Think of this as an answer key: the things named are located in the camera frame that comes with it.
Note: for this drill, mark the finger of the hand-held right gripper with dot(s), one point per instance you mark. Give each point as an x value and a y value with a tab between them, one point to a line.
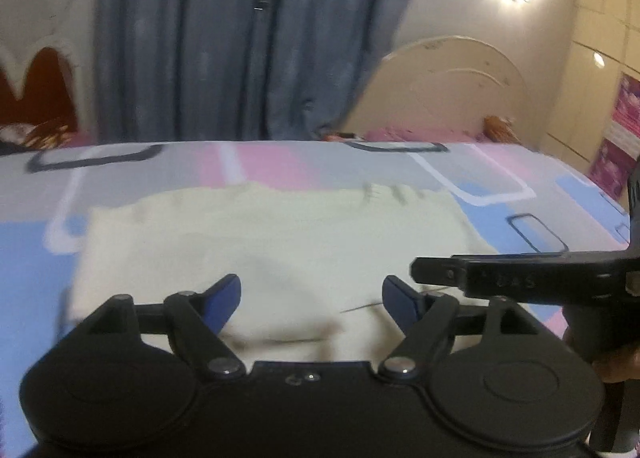
510	278

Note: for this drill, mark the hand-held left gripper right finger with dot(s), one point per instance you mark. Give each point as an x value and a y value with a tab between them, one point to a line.
399	297

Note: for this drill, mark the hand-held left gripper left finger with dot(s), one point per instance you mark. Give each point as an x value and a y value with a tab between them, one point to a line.
224	294

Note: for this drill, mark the cream knitted garment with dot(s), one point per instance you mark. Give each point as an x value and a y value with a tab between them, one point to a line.
280	248

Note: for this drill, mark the person's right hand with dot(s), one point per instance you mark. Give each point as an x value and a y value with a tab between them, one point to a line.
622	363

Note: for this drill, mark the orange patterned pillow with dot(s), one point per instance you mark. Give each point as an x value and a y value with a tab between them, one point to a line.
500	128

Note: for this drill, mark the patterned grey pink blue bedsheet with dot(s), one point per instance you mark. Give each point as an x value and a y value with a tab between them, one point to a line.
30	278

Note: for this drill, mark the cream arched headboard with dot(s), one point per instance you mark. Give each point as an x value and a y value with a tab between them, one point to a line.
450	87

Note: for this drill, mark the cream wardrobe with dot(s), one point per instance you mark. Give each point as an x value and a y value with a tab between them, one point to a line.
595	62

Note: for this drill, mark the dark floral pillow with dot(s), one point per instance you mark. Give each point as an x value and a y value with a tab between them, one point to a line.
35	133

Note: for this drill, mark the blue grey curtain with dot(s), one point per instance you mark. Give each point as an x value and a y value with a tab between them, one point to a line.
225	37

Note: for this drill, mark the pink wall poster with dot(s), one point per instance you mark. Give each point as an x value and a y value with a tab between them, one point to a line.
617	137

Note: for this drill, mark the red panel with white frame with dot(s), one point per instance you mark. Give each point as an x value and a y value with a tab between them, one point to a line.
45	82

